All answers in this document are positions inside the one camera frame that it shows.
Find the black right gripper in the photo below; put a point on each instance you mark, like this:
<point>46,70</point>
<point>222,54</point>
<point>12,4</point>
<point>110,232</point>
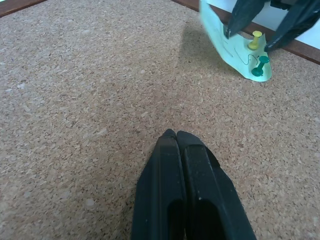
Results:
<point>280,3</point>

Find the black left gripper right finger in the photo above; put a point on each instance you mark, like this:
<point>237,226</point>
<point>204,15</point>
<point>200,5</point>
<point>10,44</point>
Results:
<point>207,195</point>

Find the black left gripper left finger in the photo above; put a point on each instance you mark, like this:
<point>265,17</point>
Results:
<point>160,190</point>

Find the light green paper note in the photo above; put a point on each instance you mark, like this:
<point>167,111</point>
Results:
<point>232,50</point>

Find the yellow pushpin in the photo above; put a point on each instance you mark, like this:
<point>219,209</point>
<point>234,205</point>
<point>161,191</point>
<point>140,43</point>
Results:
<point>255,39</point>

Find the green pushpin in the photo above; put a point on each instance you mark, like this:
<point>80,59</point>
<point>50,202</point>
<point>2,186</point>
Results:
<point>260,67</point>

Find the cork board with wooden frame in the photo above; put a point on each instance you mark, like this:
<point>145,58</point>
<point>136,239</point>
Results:
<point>75,100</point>

